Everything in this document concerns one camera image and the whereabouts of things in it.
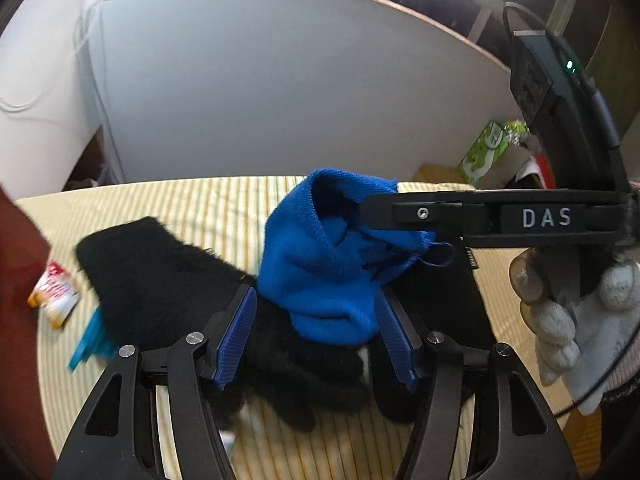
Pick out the teal blue plastic item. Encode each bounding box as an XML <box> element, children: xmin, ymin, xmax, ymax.
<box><xmin>67</xmin><ymin>307</ymin><xmax>118</xmax><ymax>370</ymax></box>

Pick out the blue microfiber cloth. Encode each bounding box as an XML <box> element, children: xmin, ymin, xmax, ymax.
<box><xmin>257</xmin><ymin>168</ymin><xmax>454</xmax><ymax>347</ymax></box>

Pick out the black furry soft item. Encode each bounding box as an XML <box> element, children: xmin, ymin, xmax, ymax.
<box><xmin>75</xmin><ymin>217</ymin><xmax>368</xmax><ymax>432</ymax></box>

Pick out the black fabric pouch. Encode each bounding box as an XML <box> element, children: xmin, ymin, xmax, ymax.
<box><xmin>369</xmin><ymin>240</ymin><xmax>497</xmax><ymax>424</ymax></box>

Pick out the right hand in white glove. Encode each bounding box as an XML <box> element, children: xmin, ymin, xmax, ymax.
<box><xmin>509</xmin><ymin>248</ymin><xmax>639</xmax><ymax>415</ymax></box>

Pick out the green tissue box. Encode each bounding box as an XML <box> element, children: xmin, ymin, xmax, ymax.
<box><xmin>458</xmin><ymin>120</ymin><xmax>530</xmax><ymax>188</ymax></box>

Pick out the red cardboard box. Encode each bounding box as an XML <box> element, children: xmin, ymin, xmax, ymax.
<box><xmin>1</xmin><ymin>195</ymin><xmax>55</xmax><ymax>479</ymax></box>

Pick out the red and white snack packet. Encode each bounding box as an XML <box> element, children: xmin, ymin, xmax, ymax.
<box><xmin>27</xmin><ymin>261</ymin><xmax>80</xmax><ymax>330</ymax></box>

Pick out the striped yellow mat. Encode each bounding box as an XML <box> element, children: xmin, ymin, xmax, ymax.
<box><xmin>14</xmin><ymin>174</ymin><xmax>576</xmax><ymax>480</ymax></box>

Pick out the black camera module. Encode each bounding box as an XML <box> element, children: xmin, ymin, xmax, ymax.
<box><xmin>510</xmin><ymin>30</ymin><xmax>630</xmax><ymax>192</ymax></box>

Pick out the white cable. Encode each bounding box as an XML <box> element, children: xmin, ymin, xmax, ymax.
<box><xmin>0</xmin><ymin>6</ymin><xmax>126</xmax><ymax>183</ymax></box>

